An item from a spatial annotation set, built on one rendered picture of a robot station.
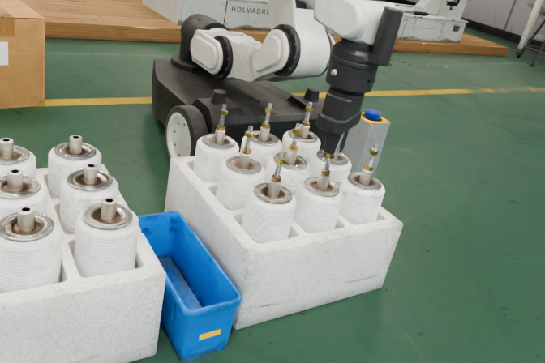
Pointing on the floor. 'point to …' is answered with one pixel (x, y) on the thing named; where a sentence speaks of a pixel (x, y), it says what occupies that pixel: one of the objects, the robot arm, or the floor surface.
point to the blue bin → (190, 288)
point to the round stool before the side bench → (534, 46)
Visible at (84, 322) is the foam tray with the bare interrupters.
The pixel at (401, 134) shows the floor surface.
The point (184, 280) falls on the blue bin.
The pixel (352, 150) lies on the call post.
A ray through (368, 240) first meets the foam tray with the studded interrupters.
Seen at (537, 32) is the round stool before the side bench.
